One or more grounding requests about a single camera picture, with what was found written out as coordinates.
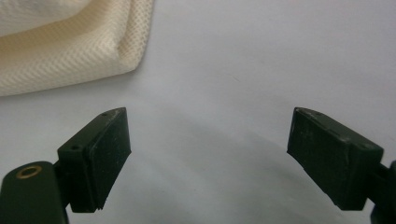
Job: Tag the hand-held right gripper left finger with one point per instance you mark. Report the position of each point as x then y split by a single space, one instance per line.
99 161

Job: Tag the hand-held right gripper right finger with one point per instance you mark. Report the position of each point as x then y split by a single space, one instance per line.
333 161

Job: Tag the cream mesh cloth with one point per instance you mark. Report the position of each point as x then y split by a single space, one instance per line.
68 43

